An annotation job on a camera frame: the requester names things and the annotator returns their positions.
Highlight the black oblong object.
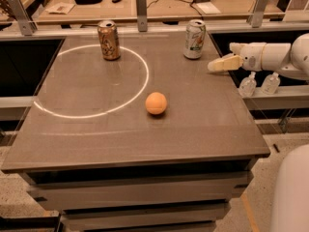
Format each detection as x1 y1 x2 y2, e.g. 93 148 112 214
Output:
74 0 102 5

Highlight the clear sanitizer bottle left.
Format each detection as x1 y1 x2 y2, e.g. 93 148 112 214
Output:
239 72 257 97

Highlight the white paper sheet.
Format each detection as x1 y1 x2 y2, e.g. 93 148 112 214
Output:
197 2 220 15

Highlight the clear sanitizer bottle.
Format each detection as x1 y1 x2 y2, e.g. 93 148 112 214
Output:
239 72 257 97
261 72 280 95

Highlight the grey table drawer cabinet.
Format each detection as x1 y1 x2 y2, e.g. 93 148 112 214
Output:
18 158 259 232

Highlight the brown paper packet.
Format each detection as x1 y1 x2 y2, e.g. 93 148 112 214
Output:
46 2 74 15

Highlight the orange ball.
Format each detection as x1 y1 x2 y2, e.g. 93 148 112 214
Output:
145 92 167 115

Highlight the metal bracket right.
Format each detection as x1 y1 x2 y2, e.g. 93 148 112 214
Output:
247 0 268 28

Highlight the metal bracket left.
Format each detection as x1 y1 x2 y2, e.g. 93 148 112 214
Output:
7 0 37 36

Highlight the gold brown soda can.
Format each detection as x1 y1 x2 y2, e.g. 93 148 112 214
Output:
98 20 121 61

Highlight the metal bracket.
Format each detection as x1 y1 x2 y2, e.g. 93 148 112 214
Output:
135 0 148 32
7 0 37 36
247 0 268 28

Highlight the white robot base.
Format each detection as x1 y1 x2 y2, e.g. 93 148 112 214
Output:
269 145 309 232

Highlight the white green 7up can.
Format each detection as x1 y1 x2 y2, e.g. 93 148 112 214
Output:
183 19 206 59

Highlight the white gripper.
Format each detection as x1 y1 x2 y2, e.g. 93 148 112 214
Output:
208 43 266 72

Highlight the clear sanitizer bottle right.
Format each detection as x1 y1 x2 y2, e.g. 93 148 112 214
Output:
261 72 280 95

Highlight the metal bracket middle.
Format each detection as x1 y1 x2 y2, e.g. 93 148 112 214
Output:
135 0 148 32

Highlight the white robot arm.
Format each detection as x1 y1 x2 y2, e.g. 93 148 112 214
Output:
208 33 309 80

